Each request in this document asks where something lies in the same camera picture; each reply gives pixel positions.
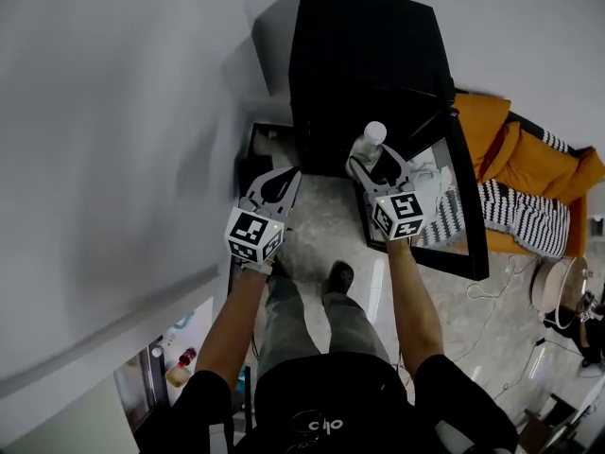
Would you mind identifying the blue plastic bottle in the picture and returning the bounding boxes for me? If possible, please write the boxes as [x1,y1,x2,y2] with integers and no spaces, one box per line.
[235,364,251,413]

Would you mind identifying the black mini fridge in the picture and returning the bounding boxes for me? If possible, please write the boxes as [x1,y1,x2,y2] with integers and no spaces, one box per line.
[252,0,491,282]

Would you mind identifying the small white-capped clear bottle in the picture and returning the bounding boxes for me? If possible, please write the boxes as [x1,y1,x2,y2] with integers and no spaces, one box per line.
[150,333,177,358]

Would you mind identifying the orange sofa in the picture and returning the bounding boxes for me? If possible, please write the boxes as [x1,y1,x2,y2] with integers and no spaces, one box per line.
[451,91,605,259]

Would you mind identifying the black bag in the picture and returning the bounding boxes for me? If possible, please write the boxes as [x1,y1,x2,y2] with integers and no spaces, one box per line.
[543,300,605,368]

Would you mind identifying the person's grey trousers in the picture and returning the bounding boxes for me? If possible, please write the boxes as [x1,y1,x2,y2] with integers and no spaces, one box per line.
[257,274,391,380]

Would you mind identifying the round beige basket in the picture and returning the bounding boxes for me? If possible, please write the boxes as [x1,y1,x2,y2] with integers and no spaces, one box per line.
[531,255,590,328]

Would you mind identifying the white cable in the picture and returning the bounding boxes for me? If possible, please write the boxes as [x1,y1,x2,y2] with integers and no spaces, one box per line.
[453,253,540,363]

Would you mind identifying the white wristband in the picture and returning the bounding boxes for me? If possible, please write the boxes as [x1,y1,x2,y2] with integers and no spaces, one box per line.
[240,258,275,276]

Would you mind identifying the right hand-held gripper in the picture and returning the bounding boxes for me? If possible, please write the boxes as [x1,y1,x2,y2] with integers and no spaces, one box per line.
[345,144,425,241]

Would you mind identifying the person's right forearm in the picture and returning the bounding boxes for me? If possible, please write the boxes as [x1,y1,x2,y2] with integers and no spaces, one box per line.
[386,236,445,377]

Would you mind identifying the dark-rimmed glasses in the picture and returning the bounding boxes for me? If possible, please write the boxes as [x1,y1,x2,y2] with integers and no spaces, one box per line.
[288,408,327,454]

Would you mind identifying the person's left forearm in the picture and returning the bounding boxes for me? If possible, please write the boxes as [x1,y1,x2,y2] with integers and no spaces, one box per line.
[194,265,275,392]

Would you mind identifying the person's black shirt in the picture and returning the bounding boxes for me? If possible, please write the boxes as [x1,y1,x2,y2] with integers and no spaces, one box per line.
[131,352,519,454]

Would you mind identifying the white cloth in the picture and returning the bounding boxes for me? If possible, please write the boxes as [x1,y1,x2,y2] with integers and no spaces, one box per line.
[409,158,456,201]

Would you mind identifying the clear plastic bottle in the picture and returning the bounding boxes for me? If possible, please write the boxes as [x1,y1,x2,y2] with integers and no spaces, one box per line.
[348,120,388,172]

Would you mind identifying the black white striped blanket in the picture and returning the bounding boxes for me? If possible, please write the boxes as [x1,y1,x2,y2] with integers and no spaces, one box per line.
[415,130,573,259]

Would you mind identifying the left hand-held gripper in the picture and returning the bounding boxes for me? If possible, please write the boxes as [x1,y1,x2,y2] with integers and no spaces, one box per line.
[224,166,303,264]

